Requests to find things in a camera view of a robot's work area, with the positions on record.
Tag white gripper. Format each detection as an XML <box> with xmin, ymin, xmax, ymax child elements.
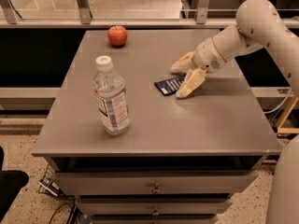
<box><xmin>170</xmin><ymin>38</ymin><xmax>226</xmax><ymax>99</ymax></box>

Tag dark blue snack bar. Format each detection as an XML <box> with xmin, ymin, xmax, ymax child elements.
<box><xmin>154</xmin><ymin>76</ymin><xmax>185</xmax><ymax>96</ymax></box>

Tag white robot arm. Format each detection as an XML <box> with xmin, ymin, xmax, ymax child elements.
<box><xmin>171</xmin><ymin>0</ymin><xmax>299</xmax><ymax>224</ymax></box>

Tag red apple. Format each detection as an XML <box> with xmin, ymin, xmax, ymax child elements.
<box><xmin>107</xmin><ymin>25</ymin><xmax>127</xmax><ymax>47</ymax></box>

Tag clear plastic water bottle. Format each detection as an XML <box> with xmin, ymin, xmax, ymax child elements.
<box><xmin>93</xmin><ymin>55</ymin><xmax>130</xmax><ymax>135</ymax></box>

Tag grey drawer cabinet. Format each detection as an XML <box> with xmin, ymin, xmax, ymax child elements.
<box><xmin>34</xmin><ymin>30</ymin><xmax>281</xmax><ymax>224</ymax></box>

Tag top grey drawer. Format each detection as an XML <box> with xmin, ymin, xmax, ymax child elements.
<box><xmin>52</xmin><ymin>171</ymin><xmax>258</xmax><ymax>196</ymax></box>

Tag grey drawer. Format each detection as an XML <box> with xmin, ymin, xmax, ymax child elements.
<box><xmin>77</xmin><ymin>198</ymin><xmax>232</xmax><ymax>216</ymax></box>
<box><xmin>52</xmin><ymin>171</ymin><xmax>258</xmax><ymax>196</ymax></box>

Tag middle grey drawer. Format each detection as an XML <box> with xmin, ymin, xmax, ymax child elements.
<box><xmin>77</xmin><ymin>198</ymin><xmax>232</xmax><ymax>216</ymax></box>

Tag small blue floor device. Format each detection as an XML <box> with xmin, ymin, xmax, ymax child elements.
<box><xmin>38</xmin><ymin>178</ymin><xmax>61</xmax><ymax>197</ymax></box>

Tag black chair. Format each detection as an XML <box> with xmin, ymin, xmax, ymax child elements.
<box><xmin>0</xmin><ymin>147</ymin><xmax>29</xmax><ymax>221</ymax></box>

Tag yellow wooden frame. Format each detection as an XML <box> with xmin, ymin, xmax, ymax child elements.
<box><xmin>275</xmin><ymin>94</ymin><xmax>299</xmax><ymax>134</ymax></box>

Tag black floor cable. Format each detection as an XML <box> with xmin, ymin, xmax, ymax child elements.
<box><xmin>48</xmin><ymin>203</ymin><xmax>78</xmax><ymax>224</ymax></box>

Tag metal railing frame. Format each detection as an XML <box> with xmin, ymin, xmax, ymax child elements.
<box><xmin>0</xmin><ymin>0</ymin><xmax>299</xmax><ymax>29</ymax></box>

